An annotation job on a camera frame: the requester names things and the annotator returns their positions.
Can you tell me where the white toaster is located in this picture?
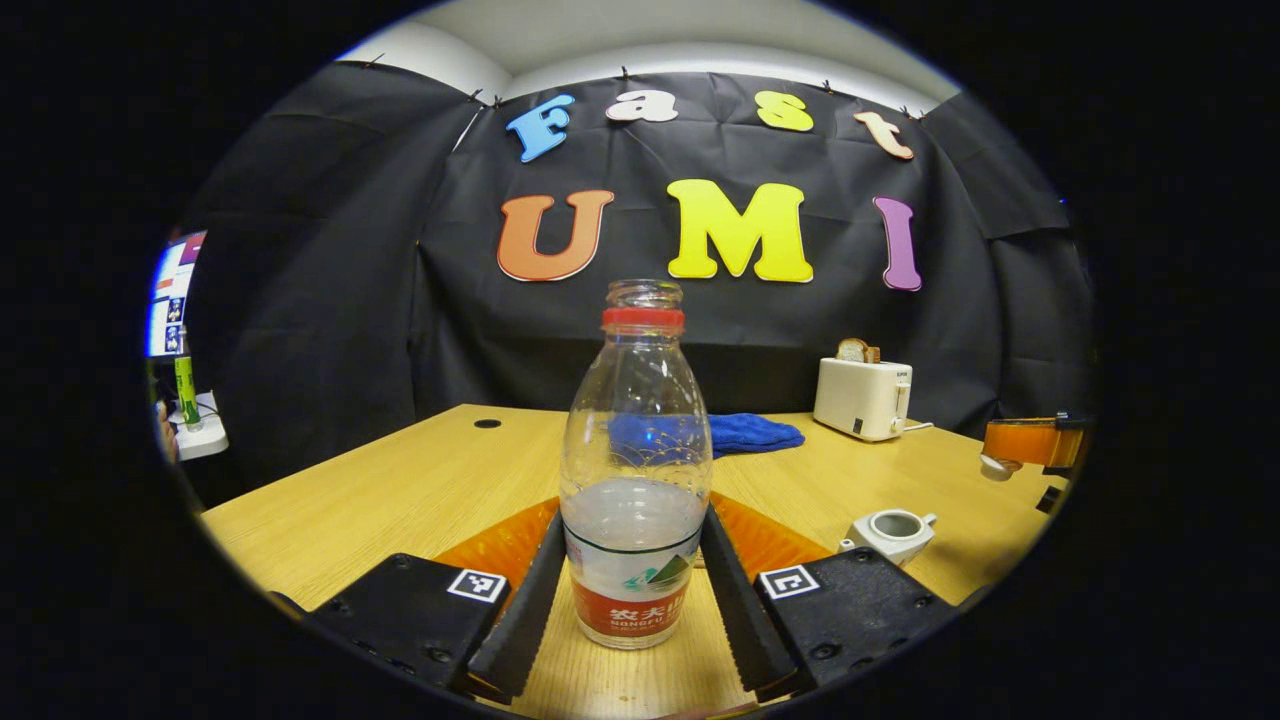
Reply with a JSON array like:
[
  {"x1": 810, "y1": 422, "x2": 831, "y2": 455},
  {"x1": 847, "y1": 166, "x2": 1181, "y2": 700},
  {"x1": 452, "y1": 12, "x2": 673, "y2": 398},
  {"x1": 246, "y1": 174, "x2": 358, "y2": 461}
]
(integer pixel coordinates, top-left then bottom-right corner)
[{"x1": 813, "y1": 357, "x2": 914, "y2": 443}]

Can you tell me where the black backdrop cloth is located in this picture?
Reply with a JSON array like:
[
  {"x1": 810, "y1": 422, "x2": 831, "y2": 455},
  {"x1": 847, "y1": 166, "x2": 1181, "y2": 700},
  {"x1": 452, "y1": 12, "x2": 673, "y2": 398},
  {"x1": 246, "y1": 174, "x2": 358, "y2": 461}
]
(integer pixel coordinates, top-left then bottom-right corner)
[{"x1": 185, "y1": 60, "x2": 1096, "y2": 506}]

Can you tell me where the blue towel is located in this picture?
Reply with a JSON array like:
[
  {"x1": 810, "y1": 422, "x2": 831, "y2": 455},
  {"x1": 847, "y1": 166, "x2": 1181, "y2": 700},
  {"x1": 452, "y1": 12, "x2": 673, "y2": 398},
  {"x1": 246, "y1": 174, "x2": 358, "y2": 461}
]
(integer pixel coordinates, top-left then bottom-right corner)
[{"x1": 608, "y1": 412, "x2": 806, "y2": 463}]

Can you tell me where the white side table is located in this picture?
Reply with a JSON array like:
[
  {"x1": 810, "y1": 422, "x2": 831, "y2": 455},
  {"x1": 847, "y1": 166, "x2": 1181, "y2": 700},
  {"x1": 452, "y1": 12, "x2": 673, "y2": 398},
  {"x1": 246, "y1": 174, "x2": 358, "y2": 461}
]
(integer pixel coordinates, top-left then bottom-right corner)
[{"x1": 165, "y1": 392, "x2": 230, "y2": 462}]

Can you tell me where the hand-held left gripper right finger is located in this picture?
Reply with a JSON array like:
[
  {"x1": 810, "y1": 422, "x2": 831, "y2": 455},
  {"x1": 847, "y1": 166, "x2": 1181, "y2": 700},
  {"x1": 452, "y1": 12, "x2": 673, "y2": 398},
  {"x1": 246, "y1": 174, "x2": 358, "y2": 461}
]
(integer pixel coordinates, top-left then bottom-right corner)
[{"x1": 700, "y1": 492, "x2": 961, "y2": 703}]

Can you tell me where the white teacup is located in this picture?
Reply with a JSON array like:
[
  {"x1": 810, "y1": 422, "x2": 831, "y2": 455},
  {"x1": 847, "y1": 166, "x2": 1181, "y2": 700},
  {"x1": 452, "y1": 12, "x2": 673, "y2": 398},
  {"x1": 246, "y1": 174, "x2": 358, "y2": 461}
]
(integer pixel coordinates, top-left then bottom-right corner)
[{"x1": 839, "y1": 509, "x2": 939, "y2": 567}]

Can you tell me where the green drink bottle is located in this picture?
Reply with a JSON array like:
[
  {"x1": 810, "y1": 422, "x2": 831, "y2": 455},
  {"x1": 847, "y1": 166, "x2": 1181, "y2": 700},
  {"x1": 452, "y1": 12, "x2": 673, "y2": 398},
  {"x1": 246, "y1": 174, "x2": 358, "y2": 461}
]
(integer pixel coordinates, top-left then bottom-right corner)
[{"x1": 173, "y1": 355, "x2": 202, "y2": 429}]

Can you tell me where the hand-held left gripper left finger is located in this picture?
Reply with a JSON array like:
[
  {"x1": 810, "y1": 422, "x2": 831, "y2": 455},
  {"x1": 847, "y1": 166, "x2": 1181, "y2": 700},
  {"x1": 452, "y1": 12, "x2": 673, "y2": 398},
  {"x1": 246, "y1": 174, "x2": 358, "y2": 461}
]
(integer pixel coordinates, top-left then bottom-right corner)
[{"x1": 300, "y1": 497, "x2": 567, "y2": 701}]

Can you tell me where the computer monitor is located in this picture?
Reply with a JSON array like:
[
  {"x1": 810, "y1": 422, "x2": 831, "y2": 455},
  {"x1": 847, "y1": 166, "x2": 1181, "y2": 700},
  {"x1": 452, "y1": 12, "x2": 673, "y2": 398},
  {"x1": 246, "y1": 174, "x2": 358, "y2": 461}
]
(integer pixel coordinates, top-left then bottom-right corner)
[{"x1": 147, "y1": 230, "x2": 208, "y2": 359}]

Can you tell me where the clear plastic water bottle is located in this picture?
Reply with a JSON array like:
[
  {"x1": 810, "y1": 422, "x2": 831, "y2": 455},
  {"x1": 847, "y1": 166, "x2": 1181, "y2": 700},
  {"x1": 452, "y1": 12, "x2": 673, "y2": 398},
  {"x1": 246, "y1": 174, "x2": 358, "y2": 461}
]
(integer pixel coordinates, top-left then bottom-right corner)
[{"x1": 559, "y1": 279, "x2": 714, "y2": 651}]

